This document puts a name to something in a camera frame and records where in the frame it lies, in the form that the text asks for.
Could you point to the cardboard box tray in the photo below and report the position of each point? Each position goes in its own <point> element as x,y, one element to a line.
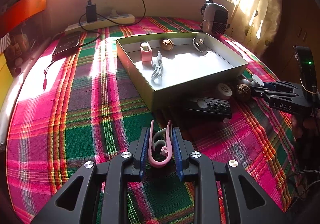
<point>200,69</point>

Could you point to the small white round jar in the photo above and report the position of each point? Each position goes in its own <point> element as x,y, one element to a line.
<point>223,91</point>

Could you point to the black textured remote device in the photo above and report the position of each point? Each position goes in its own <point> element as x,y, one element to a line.
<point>212,106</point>

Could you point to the black charger adapter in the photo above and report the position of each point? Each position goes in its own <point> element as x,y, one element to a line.
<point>91,14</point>

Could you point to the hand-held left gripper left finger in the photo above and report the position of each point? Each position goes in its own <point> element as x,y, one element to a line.
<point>144,151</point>

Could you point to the cream dotted curtain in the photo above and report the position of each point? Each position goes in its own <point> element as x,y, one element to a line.
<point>262,1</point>

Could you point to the person's right hand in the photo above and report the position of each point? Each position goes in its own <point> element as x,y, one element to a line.
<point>297,125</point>

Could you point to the yellow box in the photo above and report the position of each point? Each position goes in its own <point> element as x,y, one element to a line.
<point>4,81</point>

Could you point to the brown walnut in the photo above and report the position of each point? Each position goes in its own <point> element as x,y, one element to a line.
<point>167,44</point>
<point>243,92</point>

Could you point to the black round disc gadget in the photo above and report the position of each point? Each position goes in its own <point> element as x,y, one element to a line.
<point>199,44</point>

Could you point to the pink and mint plastic clip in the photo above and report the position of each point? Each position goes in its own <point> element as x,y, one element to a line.
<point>156,162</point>
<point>146,55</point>

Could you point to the small grey desk heater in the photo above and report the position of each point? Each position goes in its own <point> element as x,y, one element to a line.
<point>217,19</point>

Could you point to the white power strip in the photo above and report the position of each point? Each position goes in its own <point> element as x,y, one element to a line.
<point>122,18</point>

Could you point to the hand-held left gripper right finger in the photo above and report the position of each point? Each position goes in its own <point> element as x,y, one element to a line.
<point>177,154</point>

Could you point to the striped box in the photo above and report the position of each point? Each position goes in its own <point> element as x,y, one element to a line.
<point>5,42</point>

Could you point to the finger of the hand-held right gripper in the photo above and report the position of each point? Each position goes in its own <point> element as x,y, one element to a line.
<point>265,92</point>
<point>268,84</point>

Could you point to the white disc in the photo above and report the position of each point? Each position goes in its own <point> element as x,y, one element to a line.
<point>256,80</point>

